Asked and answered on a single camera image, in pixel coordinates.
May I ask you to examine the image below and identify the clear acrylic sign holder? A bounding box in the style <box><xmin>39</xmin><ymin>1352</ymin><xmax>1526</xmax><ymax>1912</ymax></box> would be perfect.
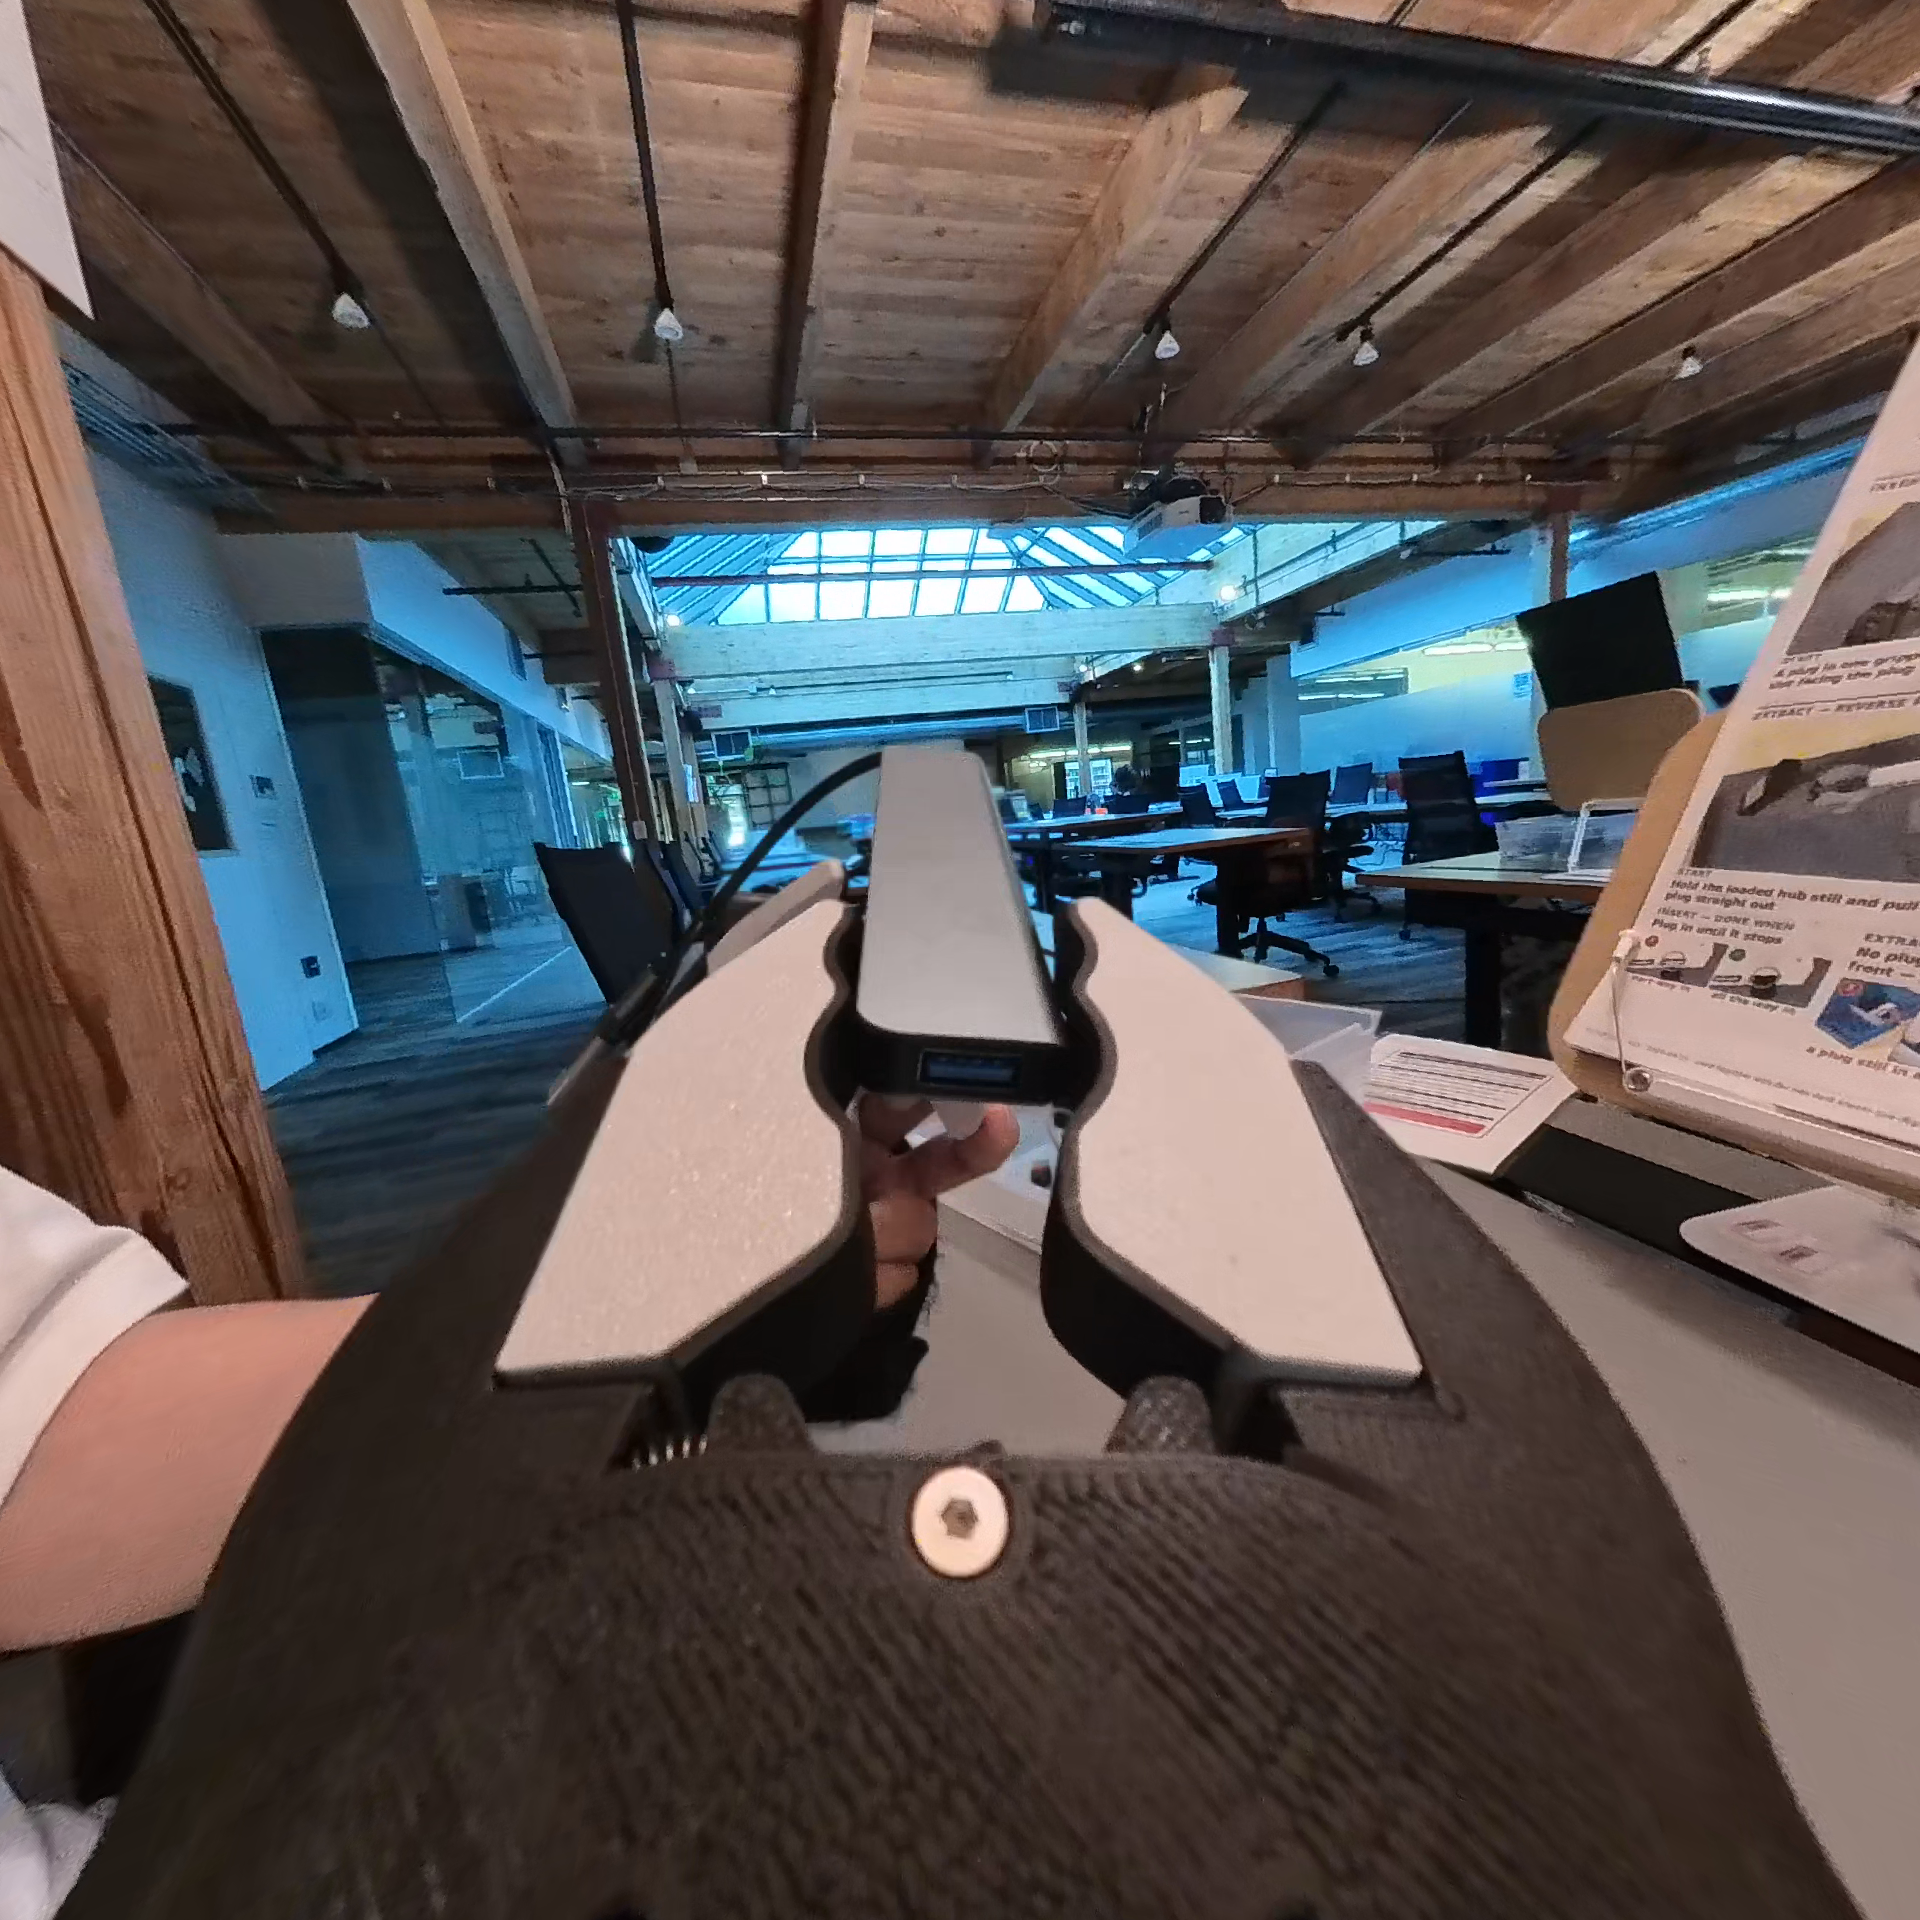
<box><xmin>1502</xmin><ymin>799</ymin><xmax>1633</xmax><ymax>873</ymax></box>

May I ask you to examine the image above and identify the ceiling projector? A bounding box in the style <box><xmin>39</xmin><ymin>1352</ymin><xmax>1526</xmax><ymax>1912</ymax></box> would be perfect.
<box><xmin>1127</xmin><ymin>474</ymin><xmax>1245</xmax><ymax>568</ymax></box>

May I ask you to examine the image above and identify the black hub cable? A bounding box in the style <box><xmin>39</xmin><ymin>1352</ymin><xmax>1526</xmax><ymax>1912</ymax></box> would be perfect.
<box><xmin>551</xmin><ymin>748</ymin><xmax>886</xmax><ymax>1103</ymax></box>

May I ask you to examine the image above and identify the black ceiling pipe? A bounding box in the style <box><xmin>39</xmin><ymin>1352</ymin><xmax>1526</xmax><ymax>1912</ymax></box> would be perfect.
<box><xmin>1035</xmin><ymin>0</ymin><xmax>1920</xmax><ymax>149</ymax></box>

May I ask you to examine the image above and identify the glass skylight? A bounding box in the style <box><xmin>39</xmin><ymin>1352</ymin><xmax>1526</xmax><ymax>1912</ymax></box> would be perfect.
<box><xmin>645</xmin><ymin>519</ymin><xmax>1212</xmax><ymax>625</ymax></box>

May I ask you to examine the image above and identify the person's white shirt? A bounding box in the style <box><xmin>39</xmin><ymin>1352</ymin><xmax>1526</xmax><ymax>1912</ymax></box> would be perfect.
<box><xmin>0</xmin><ymin>1174</ymin><xmax>189</xmax><ymax>1920</ymax></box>

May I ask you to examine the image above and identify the dark wall picture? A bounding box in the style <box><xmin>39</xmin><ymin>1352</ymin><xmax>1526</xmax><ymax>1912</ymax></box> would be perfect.
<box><xmin>155</xmin><ymin>670</ymin><xmax>236</xmax><ymax>857</ymax></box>

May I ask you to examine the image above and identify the printed instruction sheet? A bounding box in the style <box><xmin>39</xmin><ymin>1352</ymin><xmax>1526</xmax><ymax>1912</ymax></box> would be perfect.
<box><xmin>1569</xmin><ymin>336</ymin><xmax>1920</xmax><ymax>1149</ymax></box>

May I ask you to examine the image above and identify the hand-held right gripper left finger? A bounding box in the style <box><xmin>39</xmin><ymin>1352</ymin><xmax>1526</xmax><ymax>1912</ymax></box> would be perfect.
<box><xmin>500</xmin><ymin>857</ymin><xmax>872</xmax><ymax>1405</ymax></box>

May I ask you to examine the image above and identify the person's left forearm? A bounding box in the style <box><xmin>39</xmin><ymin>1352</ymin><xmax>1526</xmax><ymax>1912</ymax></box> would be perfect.
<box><xmin>0</xmin><ymin>1297</ymin><xmax>380</xmax><ymax>1653</ymax></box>

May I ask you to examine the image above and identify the wooden office desk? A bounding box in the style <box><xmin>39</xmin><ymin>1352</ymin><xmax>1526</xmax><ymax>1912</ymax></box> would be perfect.
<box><xmin>1052</xmin><ymin>829</ymin><xmax>1322</xmax><ymax>964</ymax></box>
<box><xmin>1353</xmin><ymin>848</ymin><xmax>1619</xmax><ymax>1052</ymax></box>

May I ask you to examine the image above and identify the paper with red label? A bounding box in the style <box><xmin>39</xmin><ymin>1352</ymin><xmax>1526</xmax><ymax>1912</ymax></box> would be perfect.
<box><xmin>1353</xmin><ymin>1037</ymin><xmax>1573</xmax><ymax>1183</ymax></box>

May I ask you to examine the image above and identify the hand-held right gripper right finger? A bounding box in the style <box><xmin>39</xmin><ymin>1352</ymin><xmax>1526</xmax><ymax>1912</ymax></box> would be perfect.
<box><xmin>1035</xmin><ymin>903</ymin><xmax>1419</xmax><ymax>1432</ymax></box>

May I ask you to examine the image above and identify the person's left hand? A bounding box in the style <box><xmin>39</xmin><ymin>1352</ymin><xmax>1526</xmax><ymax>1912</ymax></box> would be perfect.
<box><xmin>858</xmin><ymin>1091</ymin><xmax>1025</xmax><ymax>1315</ymax></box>

